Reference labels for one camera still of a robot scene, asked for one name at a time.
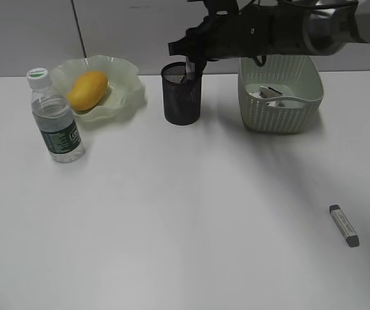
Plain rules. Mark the black mesh pen holder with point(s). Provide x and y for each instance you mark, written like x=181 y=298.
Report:
x=181 y=96

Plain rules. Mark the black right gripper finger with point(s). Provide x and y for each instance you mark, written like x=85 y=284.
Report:
x=199 y=66

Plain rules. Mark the waste paper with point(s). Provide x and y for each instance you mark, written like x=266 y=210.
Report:
x=266 y=92

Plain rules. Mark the yellow mango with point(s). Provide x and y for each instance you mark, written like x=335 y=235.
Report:
x=87 y=90

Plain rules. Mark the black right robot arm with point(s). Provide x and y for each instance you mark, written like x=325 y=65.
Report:
x=292 y=28

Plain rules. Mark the wavy translucent green plate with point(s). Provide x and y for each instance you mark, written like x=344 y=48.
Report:
x=125 y=92

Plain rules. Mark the pale green plastic basket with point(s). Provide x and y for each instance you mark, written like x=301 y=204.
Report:
x=295 y=72

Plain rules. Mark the white grey eraser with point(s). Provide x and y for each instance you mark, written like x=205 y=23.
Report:
x=190 y=69
x=344 y=226

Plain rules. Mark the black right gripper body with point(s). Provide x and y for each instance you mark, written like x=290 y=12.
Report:
x=217 y=37

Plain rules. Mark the clear water bottle green label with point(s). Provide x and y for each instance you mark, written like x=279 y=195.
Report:
x=54 y=118

